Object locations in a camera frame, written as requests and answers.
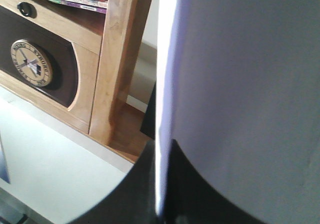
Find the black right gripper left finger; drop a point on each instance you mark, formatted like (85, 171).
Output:
(133, 200)

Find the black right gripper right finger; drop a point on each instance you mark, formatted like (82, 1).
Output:
(190, 199)

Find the white paper sheets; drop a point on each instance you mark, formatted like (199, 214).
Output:
(238, 89)

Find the wooden desk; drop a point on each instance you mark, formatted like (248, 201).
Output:
(93, 58)

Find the round emblem clock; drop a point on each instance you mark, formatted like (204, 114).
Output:
(32, 63)

